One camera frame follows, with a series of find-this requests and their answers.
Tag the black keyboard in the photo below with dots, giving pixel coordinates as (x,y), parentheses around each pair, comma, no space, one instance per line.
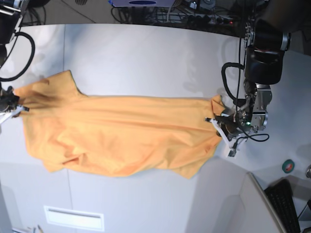
(280,196)

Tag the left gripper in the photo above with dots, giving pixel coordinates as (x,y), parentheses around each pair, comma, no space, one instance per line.
(234,126)

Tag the white table slot plate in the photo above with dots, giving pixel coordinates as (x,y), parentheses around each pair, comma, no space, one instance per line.
(74,219)

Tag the green tape roll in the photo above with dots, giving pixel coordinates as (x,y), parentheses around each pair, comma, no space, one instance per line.
(288,166)

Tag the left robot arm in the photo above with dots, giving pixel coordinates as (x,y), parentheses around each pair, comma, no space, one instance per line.
(269,25)

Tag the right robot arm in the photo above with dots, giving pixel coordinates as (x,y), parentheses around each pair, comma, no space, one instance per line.
(11,15)

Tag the white partition panel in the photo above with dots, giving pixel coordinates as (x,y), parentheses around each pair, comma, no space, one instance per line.
(228,199)

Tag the orange t-shirt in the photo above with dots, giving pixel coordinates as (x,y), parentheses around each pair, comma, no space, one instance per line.
(116,136)

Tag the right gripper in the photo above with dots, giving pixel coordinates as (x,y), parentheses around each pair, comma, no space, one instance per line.
(8,100)

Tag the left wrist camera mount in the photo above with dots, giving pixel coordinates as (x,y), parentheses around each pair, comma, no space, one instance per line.
(232,148)

